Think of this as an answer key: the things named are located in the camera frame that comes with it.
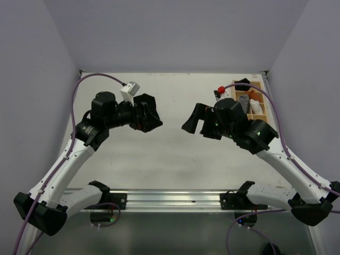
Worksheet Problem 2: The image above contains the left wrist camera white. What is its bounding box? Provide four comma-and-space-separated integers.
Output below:
120, 81, 140, 106

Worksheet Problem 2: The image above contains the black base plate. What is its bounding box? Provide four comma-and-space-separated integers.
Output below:
219, 192, 268, 210
85, 193, 127, 211

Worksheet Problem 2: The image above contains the wooden compartment organizer tray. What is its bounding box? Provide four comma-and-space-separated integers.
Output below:
231, 87, 268, 123

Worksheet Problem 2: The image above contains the orange rolled cloth in tray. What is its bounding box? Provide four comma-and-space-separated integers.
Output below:
245, 90, 262, 103

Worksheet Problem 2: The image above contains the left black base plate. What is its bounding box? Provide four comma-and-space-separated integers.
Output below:
85, 193, 127, 211

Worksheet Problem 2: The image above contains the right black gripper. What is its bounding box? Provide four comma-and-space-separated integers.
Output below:
182, 101, 236, 139

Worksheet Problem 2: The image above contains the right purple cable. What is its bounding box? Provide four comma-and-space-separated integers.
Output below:
224, 83, 340, 255

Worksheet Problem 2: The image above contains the black rolled cloth in tray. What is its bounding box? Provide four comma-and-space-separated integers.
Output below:
234, 78, 251, 91

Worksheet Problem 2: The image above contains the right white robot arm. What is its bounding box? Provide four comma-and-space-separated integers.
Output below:
182, 98, 339, 226

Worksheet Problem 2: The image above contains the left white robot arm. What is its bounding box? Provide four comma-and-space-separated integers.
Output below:
14, 91, 163, 236

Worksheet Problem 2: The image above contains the aluminium mounting rail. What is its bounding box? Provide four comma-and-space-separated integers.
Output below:
61, 188, 287, 213

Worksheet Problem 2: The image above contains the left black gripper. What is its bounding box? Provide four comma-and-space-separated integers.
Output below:
105, 96, 162, 132

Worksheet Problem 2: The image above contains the white rolled cloth in tray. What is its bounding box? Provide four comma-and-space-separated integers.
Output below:
250, 99, 264, 115

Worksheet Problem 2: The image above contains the right wrist camera red cap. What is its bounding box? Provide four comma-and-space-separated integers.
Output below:
214, 86, 230, 101

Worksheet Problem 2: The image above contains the grey patterned rolled cloth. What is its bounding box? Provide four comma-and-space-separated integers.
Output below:
238, 95, 250, 114

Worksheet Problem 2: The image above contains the black object bottom right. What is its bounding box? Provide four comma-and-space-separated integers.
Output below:
261, 243, 282, 255

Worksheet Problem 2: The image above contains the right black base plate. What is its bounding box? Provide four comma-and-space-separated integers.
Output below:
219, 192, 268, 210

